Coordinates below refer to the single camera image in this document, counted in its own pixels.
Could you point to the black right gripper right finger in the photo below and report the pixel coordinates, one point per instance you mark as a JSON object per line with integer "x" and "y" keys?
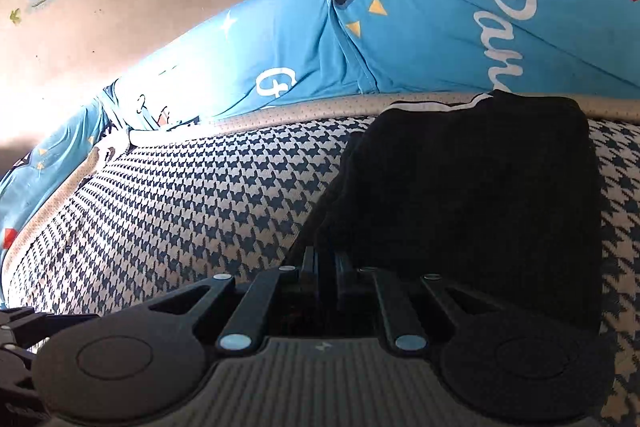
{"x": 344, "y": 272}

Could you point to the blue printed sofa cover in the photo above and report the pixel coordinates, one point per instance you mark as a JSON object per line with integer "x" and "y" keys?
{"x": 267, "y": 53}

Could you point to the black jacket garment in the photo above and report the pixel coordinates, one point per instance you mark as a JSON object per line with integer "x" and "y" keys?
{"x": 500, "y": 194}

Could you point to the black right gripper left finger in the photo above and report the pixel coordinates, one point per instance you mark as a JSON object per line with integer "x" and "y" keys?
{"x": 307, "y": 272}

